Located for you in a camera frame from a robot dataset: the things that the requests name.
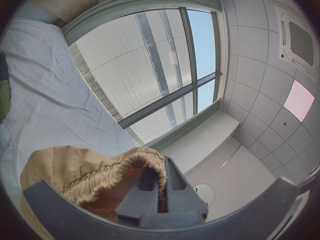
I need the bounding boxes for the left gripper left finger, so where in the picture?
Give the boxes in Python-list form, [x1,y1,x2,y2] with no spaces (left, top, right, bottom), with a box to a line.
[116,166,160,226]

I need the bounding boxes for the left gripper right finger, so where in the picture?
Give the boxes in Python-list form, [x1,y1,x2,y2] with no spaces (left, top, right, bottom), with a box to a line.
[164,155,209,222]

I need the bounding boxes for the tan shorts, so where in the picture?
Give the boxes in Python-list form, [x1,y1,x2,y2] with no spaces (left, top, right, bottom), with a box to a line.
[20,145,167,224]

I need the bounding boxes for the bed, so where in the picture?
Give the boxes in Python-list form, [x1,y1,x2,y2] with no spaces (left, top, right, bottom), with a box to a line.
[0,0,140,184]

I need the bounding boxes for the window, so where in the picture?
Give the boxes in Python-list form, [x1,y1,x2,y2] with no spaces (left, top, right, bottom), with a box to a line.
[69,6,223,147]

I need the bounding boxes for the square ceiling light panel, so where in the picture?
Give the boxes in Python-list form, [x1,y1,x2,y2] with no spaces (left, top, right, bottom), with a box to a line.
[283,80,315,122]

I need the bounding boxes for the green garment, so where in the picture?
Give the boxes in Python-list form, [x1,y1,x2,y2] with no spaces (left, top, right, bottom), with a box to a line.
[0,80,12,122]

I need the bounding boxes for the black garment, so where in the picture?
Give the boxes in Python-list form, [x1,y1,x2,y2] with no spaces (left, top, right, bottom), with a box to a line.
[0,51,9,81]

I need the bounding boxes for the white ceiling air conditioner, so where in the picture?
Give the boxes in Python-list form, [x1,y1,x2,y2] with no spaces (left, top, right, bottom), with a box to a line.
[274,6,320,75]

